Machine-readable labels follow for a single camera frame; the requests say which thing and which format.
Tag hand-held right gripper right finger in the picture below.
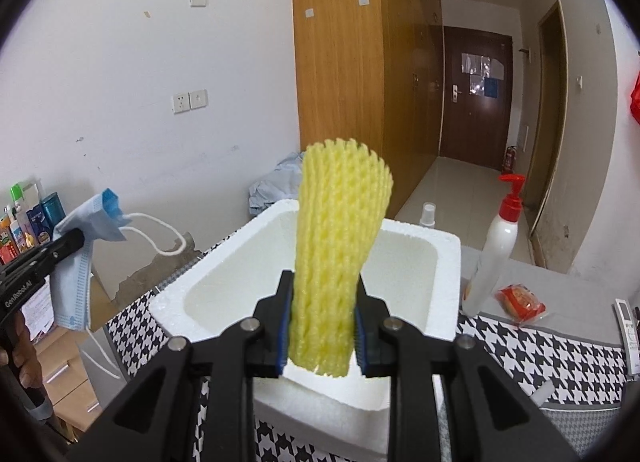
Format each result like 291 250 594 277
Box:
352 277 583 462

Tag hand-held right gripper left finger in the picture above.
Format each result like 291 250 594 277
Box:
67 269 296 462

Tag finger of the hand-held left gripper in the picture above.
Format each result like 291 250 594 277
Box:
0 227 87 288

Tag blue face mask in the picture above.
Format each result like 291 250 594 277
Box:
52 189 195 379

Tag white foam box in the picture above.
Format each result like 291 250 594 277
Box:
148 198 462 460

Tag yellow foam fruit net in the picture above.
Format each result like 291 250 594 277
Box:
289 139 393 377

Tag person's left hand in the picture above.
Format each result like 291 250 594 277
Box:
0 315 48 395

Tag white paper sheet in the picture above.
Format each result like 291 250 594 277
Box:
20 276 57 343

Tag row of toiletry bottles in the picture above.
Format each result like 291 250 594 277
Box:
0 181 64 265

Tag wooden drawer cabinet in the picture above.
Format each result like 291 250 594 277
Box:
20 267 121 443

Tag light blue crumpled cloth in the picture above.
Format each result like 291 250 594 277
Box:
247 151 306 218

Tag white pump bottle red cap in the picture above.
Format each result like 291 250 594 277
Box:
460 173 526 318

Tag red snack packet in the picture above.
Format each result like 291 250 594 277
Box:
495 283 548 325

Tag houndstooth tablecloth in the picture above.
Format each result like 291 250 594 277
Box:
102 287 631 462

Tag white plastic tube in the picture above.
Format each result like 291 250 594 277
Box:
531 382 555 410

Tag dark brown entrance door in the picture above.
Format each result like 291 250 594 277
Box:
439 25 514 170

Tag wooden wardrobe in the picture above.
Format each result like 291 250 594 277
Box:
291 0 443 223

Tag white remote control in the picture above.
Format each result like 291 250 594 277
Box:
614 298 640 377

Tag clear sheet on door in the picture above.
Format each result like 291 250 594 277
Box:
461 52 493 76

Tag red plastic bag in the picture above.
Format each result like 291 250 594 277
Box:
629 70 640 124

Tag wooden side door frame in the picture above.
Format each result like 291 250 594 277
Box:
530 0 571 255

